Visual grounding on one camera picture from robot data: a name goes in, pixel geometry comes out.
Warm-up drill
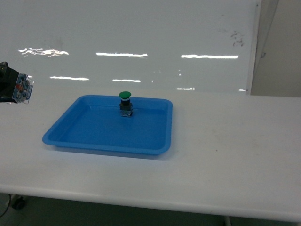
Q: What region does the black caster wheel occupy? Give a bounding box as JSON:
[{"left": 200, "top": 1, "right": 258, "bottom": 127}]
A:
[{"left": 11, "top": 195, "right": 26, "bottom": 210}]

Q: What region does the blue plastic tray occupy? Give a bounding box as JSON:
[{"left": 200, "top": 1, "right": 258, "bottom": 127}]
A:
[{"left": 42, "top": 95, "right": 173, "bottom": 155}]

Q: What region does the green mushroom push button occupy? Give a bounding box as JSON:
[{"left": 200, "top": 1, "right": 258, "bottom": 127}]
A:
[{"left": 119, "top": 91, "right": 133, "bottom": 117}]

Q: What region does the white whiteboard panel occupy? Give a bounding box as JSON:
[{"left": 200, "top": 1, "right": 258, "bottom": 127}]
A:
[{"left": 0, "top": 0, "right": 260, "bottom": 93}]

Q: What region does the red mushroom push button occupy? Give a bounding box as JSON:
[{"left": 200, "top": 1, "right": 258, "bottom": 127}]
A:
[{"left": 0, "top": 62, "right": 34, "bottom": 104}]

